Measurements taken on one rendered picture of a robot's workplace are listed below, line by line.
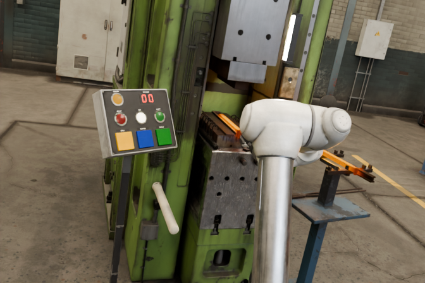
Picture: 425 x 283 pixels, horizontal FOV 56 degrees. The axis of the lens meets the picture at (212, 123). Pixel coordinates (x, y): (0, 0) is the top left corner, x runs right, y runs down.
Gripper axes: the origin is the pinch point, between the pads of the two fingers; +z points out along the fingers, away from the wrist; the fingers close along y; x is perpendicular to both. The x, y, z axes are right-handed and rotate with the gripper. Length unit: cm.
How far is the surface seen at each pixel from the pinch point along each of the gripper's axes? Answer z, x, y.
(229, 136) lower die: 5.1, -1.9, -5.6
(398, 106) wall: 528, -78, 609
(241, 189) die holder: -0.8, -29.5, 4.3
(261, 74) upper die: 5.1, 32.0, 5.4
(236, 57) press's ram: 5.1, 38.6, -9.4
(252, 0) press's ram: 5, 66, -7
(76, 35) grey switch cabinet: 550, -17, -84
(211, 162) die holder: -0.9, -14.2, -15.5
